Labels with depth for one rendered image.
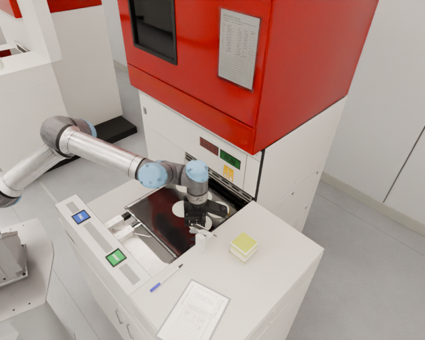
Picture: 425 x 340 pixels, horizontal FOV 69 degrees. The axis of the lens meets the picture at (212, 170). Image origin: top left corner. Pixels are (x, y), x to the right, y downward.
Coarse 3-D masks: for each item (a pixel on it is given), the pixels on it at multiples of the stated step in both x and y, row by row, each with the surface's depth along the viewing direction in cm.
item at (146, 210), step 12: (156, 192) 143; (168, 192) 144; (180, 192) 144; (144, 204) 138; (156, 204) 138; (168, 204) 138; (228, 204) 139; (144, 216) 132; (156, 216) 133; (168, 216) 133; (228, 216) 134; (156, 228) 128; (168, 228) 128; (180, 228) 128; (168, 240) 123; (180, 240) 123; (192, 240) 123; (180, 252) 119
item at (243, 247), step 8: (232, 240) 108; (240, 240) 108; (248, 240) 108; (256, 240) 108; (232, 248) 108; (240, 248) 105; (248, 248) 105; (256, 248) 109; (240, 256) 107; (248, 256) 107
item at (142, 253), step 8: (112, 232) 128; (128, 240) 125; (136, 240) 125; (128, 248) 122; (136, 248) 122; (144, 248) 122; (136, 256) 119; (144, 256) 119; (152, 256) 119; (144, 264) 117; (152, 264) 117; (160, 264) 117; (152, 272) 114
